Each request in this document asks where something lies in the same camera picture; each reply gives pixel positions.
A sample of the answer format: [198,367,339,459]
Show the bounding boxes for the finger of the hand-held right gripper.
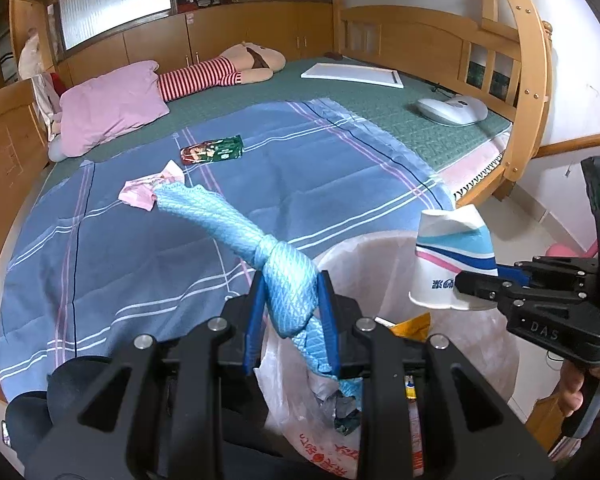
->
[495,256,600,281]
[454,271,588,309]

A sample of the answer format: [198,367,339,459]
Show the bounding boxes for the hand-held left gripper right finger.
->
[317,270,556,480]

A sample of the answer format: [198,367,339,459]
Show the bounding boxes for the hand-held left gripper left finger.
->
[24,272,268,480]

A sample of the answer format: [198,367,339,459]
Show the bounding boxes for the white striped paper cup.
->
[408,205,498,311]

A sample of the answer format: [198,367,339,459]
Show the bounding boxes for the light blue knotted cloth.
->
[152,182,366,401]

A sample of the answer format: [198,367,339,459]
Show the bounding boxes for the white plastic trash bag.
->
[255,229,521,480]

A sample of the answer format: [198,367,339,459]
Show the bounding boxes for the person's right hand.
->
[554,347,600,417]

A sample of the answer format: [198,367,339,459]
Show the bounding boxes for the pink plastic item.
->
[547,240,600,262]

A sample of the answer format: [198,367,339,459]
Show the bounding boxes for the orange snack packet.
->
[390,312,432,341]

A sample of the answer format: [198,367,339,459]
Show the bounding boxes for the crumpled foil wrapper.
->
[325,390,363,433]

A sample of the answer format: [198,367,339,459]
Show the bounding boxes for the pink fringed bed sheet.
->
[440,132,512,206]

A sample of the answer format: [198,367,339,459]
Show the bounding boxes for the long white snack wrapper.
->
[404,375,426,476]

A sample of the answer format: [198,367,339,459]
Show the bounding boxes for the blue plaid blanket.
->
[0,100,456,391]

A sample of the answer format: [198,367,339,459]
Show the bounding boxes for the white oval device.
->
[412,94,489,127]

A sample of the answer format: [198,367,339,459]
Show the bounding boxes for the pink crumpled wrapper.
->
[117,160,186,212]

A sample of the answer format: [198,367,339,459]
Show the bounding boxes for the red and green snack packet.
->
[180,135,244,166]

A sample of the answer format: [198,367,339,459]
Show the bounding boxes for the white flat board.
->
[301,62,405,89]

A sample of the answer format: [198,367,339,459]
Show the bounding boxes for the striped plush doll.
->
[157,42,287,102]

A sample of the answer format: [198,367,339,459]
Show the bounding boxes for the pink pillow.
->
[59,60,171,157]

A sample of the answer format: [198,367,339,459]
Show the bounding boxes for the white printed cushion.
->
[32,72,66,162]

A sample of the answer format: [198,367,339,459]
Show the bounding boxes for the frosted glass window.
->
[57,0,173,52]

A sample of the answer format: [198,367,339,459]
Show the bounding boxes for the wooden bed frame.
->
[0,0,600,411]

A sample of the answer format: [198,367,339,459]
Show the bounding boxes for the wooden wall cabinets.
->
[55,2,337,86]

